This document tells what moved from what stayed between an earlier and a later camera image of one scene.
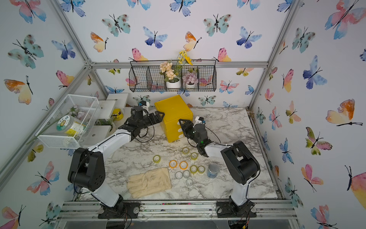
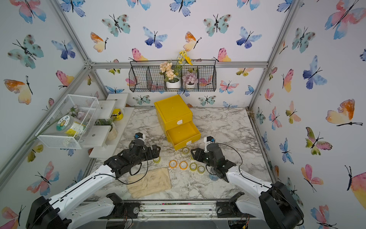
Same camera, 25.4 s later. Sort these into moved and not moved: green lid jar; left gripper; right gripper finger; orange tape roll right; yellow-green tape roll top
Moved: right gripper finger; left gripper
Not moved: orange tape roll right; green lid jar; yellow-green tape roll top
